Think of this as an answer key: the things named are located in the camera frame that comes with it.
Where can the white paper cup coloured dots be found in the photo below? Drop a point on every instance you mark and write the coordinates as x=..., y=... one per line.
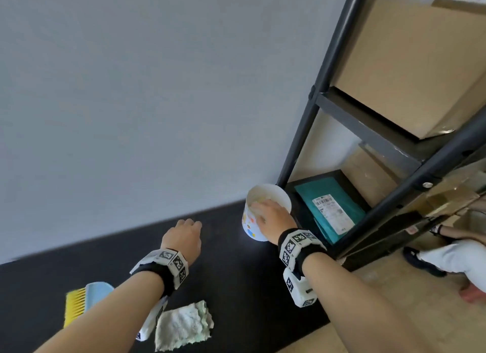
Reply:
x=281, y=199

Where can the person's right forearm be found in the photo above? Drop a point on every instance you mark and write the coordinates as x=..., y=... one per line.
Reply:
x=357, y=307

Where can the left wrist camera marker band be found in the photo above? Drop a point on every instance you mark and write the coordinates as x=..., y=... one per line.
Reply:
x=171, y=263

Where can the large brown cardboard box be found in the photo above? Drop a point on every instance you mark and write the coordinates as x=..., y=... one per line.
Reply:
x=410, y=64

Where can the open flap cardboard box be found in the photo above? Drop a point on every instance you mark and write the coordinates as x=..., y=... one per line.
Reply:
x=453, y=197

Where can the person's right hand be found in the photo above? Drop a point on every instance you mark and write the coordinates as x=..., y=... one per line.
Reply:
x=274, y=220

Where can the person's left forearm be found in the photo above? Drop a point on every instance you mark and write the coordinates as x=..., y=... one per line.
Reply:
x=110, y=314

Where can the teal mailer bag white label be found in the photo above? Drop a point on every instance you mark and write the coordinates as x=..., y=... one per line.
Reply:
x=307, y=197

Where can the right wrist camera marker band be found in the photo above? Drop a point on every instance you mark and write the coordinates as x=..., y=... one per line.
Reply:
x=298, y=246

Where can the person's left hand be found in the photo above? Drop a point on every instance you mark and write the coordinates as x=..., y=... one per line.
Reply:
x=183, y=239

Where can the pink object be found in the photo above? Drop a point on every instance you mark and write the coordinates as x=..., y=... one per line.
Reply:
x=474, y=294

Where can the small taped cardboard box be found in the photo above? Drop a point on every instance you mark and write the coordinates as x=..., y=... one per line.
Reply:
x=374, y=181

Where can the wrist camera marker band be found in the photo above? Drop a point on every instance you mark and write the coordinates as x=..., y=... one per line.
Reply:
x=171, y=263
x=298, y=246

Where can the person's left fingers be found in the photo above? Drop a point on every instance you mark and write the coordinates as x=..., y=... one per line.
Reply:
x=188, y=223

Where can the person's right fingers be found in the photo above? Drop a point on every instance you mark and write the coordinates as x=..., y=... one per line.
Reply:
x=264, y=207

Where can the black metal shelf rack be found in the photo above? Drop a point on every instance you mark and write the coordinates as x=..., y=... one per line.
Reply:
x=379, y=136

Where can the white and green cloth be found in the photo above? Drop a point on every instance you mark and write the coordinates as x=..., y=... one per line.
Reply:
x=182, y=326

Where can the yellow bristle brush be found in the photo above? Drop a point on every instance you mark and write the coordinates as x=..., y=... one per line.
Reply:
x=74, y=307

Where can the black floor mat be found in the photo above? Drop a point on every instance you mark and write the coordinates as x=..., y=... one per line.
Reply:
x=235, y=280

